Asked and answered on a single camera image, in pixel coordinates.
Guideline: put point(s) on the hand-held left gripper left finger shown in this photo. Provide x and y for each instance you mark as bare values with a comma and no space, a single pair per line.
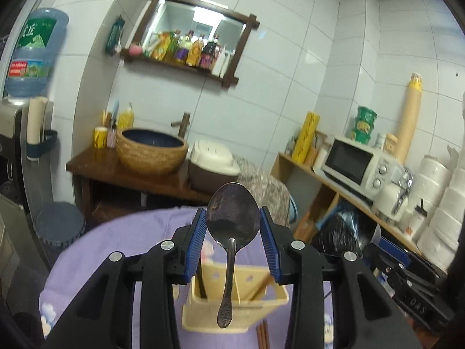
194,247

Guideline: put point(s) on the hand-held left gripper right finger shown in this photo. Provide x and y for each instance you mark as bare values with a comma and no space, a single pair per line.
269,247

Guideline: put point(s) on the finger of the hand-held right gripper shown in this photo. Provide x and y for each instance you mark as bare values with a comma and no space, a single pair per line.
397,252
385,262

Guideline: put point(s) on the black chopstick with gold tip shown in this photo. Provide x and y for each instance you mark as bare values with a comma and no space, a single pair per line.
202,285

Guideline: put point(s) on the metal spoon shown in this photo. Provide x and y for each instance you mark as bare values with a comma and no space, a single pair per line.
232,211

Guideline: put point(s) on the beige perforated utensil holder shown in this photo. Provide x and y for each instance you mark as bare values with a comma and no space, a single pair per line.
207,314

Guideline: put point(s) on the white tumbler with straw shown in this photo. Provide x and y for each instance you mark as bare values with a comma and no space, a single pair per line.
416,220

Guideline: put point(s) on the white electric kettle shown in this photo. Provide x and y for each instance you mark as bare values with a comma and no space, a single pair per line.
388,200

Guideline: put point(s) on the black plastic bag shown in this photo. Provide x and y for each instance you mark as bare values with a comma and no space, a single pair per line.
341,229

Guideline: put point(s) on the chair with floral cover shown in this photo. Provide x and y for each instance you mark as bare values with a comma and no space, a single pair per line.
265,189

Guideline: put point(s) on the stack of toilet paper rolls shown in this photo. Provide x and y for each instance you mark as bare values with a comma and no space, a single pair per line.
439,203

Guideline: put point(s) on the light wooden shelf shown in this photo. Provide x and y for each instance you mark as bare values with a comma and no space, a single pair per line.
287,167

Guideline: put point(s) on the white brown rice cooker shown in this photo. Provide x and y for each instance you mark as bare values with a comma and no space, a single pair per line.
212,163

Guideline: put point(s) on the purple floral tablecloth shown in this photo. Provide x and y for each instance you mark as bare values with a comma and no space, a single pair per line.
109,232

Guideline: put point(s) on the woven brown sink basin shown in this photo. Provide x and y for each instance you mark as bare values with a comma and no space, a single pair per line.
149,156

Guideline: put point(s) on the white microwave oven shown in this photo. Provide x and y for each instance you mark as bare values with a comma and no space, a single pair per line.
348,160

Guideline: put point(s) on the jar with yellow lid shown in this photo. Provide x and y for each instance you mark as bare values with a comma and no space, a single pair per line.
391,144

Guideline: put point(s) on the glass jar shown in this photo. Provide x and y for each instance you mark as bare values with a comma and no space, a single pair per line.
319,149

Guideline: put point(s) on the tall yellow box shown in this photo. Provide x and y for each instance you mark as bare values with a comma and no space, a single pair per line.
306,138

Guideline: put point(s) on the green instant noodle bowl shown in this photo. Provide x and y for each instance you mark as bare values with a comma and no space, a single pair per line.
367,113
360,137
364,126

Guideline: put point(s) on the bronze faucet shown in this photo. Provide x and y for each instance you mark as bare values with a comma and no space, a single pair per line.
183,123

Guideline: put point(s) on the dark wooden washstand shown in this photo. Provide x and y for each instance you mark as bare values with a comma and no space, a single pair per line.
101,163

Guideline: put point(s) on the tall stack of paper cups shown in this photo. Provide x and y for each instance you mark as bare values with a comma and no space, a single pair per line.
408,123

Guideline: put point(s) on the grey trash bin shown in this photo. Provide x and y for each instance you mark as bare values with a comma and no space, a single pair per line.
60,223

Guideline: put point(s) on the pink small bottle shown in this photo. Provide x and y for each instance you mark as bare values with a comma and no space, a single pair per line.
111,138

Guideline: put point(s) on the yellow cup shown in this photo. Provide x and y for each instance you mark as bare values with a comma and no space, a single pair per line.
100,139

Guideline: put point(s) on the yellow soap pump bottle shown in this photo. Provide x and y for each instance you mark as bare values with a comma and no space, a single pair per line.
126,119

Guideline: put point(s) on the blue toothbrush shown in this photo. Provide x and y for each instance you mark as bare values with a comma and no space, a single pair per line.
115,111

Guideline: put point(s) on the blue cup holder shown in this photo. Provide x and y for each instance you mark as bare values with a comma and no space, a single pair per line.
43,145

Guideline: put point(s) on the white bottle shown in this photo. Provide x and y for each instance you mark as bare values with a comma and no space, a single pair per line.
219,63

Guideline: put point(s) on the dark sauce bottle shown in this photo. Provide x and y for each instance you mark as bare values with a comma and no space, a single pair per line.
209,55

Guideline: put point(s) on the orange label bottle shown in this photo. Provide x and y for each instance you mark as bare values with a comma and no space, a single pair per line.
195,52

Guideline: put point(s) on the purple label bottle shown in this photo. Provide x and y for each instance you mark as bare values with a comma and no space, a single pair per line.
182,51

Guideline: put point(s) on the yellow oil bottle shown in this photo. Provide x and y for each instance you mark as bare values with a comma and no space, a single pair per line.
172,48

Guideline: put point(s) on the yellow packet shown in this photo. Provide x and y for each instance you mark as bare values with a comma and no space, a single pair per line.
160,47

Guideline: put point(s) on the paper cup stack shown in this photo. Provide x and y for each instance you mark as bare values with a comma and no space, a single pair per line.
36,120

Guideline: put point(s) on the pink round container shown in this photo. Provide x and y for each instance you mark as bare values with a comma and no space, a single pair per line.
136,50

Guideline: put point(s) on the green hanging packet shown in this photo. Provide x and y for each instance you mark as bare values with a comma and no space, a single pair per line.
115,36

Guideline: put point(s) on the wooden framed mirror shelf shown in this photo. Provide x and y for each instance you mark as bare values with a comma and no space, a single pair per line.
203,21

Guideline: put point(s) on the grey water dispenser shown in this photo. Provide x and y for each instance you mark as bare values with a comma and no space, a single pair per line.
7,120

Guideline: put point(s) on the blue water jug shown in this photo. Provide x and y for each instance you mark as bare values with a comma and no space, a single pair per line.
32,54

